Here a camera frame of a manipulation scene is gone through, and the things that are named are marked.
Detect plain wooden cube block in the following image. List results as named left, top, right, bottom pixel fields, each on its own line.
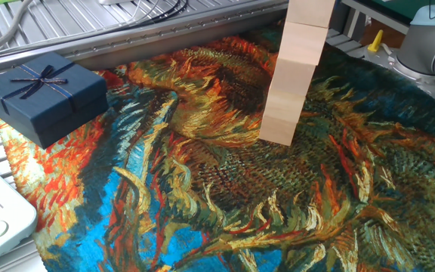
left=269, top=57, right=316, bottom=97
left=285, top=0, right=337, bottom=29
left=277, top=20, right=330, bottom=66
left=258, top=114, right=298, bottom=147
left=261, top=88, right=307, bottom=125

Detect sunflower painting print cloth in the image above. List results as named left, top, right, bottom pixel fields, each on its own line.
left=0, top=18, right=435, bottom=272

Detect navy gift box with ribbon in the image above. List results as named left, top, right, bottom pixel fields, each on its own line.
left=0, top=51, right=110, bottom=150

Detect yellow plastic piece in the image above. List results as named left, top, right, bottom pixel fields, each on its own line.
left=366, top=29, right=385, bottom=54

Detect aluminium slotted rail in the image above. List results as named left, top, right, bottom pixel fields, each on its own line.
left=0, top=0, right=290, bottom=76

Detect thin black cables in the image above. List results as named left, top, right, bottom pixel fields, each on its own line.
left=69, top=0, right=190, bottom=37

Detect thick grey cable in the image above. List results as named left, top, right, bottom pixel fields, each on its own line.
left=0, top=0, right=35, bottom=60

